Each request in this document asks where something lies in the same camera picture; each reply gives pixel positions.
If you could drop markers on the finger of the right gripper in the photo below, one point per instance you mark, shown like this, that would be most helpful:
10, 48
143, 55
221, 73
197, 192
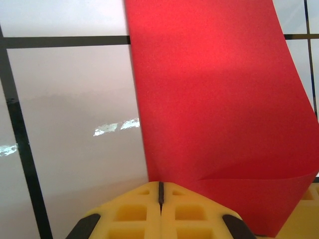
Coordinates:
309, 214

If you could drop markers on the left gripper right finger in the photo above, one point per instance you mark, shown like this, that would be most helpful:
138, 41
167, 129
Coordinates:
189, 214

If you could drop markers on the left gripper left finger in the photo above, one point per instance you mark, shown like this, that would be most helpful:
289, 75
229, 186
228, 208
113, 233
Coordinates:
134, 204

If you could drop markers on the red square paper sheet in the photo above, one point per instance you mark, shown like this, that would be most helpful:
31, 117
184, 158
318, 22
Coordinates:
211, 99

